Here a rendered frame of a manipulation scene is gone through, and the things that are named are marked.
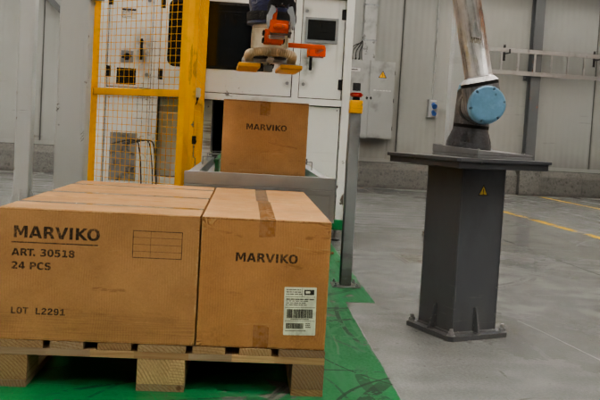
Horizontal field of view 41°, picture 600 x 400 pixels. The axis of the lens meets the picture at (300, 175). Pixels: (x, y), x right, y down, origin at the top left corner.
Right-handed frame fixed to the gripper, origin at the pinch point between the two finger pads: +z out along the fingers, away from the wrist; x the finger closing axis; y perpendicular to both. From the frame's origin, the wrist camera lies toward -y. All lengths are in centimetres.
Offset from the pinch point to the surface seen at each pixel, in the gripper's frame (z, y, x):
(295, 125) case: 38, 56, -13
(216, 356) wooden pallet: 111, -77, 18
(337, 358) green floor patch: 122, -35, -26
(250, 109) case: 32, 57, 9
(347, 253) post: 104, 102, -49
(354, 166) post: 58, 103, -49
